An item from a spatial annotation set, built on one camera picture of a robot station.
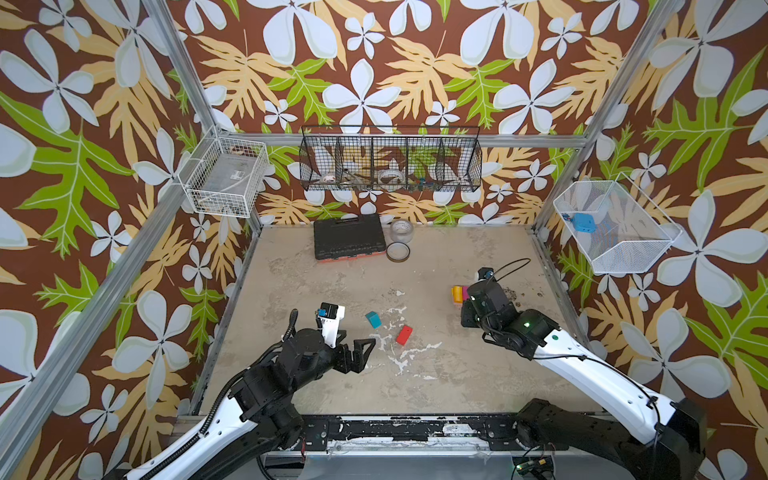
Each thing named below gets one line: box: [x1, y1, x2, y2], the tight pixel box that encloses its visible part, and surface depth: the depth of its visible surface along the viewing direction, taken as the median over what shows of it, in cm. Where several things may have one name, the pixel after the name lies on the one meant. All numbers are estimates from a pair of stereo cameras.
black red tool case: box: [313, 213, 386, 262], surface depth 116 cm
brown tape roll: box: [386, 241, 411, 263], surface depth 114 cm
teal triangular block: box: [365, 311, 383, 329], surface depth 96 cm
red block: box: [396, 325, 413, 346], surface depth 93 cm
